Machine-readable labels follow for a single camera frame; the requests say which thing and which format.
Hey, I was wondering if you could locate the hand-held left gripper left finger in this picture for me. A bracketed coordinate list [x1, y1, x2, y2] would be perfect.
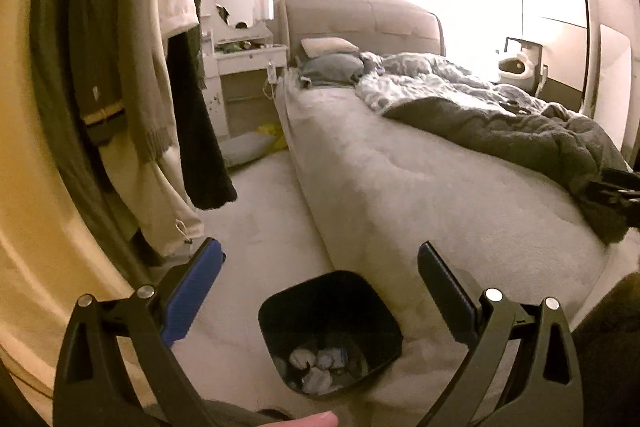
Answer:
[52, 237, 224, 427]

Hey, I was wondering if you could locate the white wardrobe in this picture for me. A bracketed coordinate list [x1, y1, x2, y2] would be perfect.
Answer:
[492, 0, 601, 118]

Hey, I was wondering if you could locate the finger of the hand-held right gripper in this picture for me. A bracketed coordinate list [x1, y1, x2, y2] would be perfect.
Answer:
[600, 166, 640, 188]
[584, 182, 640, 228]

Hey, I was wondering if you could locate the dark fuzzy blanket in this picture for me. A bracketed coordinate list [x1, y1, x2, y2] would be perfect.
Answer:
[382, 97, 633, 245]

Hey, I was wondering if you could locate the white dressing table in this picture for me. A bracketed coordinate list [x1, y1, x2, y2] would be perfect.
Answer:
[200, 27, 290, 140]

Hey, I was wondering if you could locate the white plush pet bed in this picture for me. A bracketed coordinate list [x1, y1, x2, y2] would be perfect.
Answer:
[497, 54, 538, 82]

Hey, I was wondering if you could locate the black plastic bin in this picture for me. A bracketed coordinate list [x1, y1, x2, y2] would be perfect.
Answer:
[257, 270, 404, 403]

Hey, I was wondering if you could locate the olive green coat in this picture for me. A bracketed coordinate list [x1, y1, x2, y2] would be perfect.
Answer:
[30, 0, 166, 258]

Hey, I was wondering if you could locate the blue and white packet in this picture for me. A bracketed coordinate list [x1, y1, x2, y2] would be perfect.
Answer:
[316, 346, 349, 370]

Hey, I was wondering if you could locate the yellow cloth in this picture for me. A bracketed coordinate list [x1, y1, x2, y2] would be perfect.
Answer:
[256, 123, 287, 154]

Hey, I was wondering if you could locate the gray patterned duvet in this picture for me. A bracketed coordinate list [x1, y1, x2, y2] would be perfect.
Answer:
[355, 52, 576, 115]

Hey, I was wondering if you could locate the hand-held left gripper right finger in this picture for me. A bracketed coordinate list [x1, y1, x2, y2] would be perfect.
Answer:
[417, 241, 586, 427]

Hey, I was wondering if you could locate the gray-blue pillow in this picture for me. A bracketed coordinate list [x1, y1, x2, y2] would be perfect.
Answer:
[298, 53, 366, 86]

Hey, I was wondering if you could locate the black frame chair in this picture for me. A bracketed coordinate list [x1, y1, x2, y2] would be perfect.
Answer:
[504, 37, 548, 98]

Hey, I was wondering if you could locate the person's dark clothing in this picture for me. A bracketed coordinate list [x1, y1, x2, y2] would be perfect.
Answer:
[570, 272, 640, 427]

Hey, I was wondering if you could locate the black garment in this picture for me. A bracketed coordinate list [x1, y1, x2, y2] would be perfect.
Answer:
[165, 27, 238, 210]

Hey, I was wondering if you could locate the gray padded stool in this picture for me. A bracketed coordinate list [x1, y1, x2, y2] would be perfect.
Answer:
[220, 132, 281, 168]

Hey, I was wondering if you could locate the white tissue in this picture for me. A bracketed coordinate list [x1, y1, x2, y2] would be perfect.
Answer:
[289, 348, 317, 370]

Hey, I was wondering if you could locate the gray bed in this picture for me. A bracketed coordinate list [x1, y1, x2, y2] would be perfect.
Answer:
[274, 0, 631, 413]

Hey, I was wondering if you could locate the white pillow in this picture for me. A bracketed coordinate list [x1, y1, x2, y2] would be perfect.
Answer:
[300, 37, 360, 58]

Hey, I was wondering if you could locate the person's left hand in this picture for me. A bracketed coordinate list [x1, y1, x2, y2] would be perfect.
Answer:
[290, 411, 341, 427]

